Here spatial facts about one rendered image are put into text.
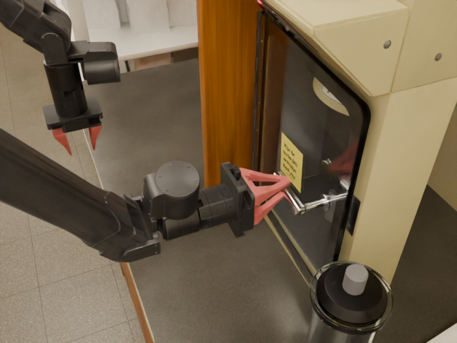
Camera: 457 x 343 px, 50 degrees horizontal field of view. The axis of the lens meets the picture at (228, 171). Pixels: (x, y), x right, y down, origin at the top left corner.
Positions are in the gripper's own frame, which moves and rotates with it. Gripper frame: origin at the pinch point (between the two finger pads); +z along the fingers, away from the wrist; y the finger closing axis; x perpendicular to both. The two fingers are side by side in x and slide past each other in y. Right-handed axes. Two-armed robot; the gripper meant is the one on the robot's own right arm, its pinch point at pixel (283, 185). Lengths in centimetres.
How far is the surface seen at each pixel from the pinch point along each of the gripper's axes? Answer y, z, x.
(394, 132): 15.0, 8.4, -10.9
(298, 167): -0.2, 4.3, 2.9
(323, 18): 31.0, -3.3, -9.5
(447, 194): -27, 49, 8
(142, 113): -26, -7, 66
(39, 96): -120, -37, 250
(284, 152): -0.8, 4.5, 8.1
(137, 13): -19, 6, 118
